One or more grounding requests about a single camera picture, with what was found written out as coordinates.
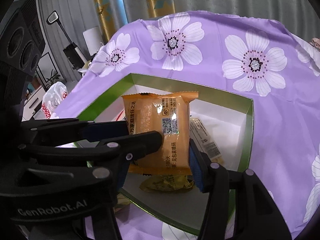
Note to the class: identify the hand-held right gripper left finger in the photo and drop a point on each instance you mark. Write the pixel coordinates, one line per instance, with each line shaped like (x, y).
(123, 177)

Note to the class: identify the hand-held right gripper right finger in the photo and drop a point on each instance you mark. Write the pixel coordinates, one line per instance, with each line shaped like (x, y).
(197, 170)

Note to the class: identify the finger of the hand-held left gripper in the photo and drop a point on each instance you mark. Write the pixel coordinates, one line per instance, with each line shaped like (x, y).
(107, 130)
(140, 142)

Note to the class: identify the white blue red-edged snack packet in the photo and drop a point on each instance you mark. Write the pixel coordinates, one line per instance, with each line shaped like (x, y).
(120, 116)

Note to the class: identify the light orange snack packet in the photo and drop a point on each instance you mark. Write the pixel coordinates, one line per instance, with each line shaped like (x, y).
(160, 120)

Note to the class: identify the beige snack packet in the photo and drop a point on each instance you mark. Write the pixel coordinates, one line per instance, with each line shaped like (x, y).
(205, 140)

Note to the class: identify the yellow green snack packet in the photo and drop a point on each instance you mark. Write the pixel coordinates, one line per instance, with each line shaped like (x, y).
(165, 182)

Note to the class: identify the green cardboard box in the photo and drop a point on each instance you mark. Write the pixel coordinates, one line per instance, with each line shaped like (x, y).
(246, 135)

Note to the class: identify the potted plant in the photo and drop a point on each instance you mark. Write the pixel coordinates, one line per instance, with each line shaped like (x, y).
(52, 80)

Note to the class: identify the black upright vacuum cleaner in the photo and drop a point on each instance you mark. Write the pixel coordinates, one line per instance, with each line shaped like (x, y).
(72, 52)

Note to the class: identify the white plastic bag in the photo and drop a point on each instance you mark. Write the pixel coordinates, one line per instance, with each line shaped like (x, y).
(53, 95)

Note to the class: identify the white cylindrical appliance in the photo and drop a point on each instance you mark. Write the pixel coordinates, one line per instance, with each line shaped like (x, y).
(92, 40)

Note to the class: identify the purple floral cloth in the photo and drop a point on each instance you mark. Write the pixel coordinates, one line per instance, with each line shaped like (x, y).
(212, 80)

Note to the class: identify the yellow patterned curtain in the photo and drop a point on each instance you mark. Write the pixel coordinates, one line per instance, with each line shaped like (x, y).
(155, 0)

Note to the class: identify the stack of folded clothes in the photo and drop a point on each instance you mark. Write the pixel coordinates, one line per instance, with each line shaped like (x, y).
(315, 42)

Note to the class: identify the black picture frame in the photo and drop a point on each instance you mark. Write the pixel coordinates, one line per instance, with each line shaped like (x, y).
(46, 62)

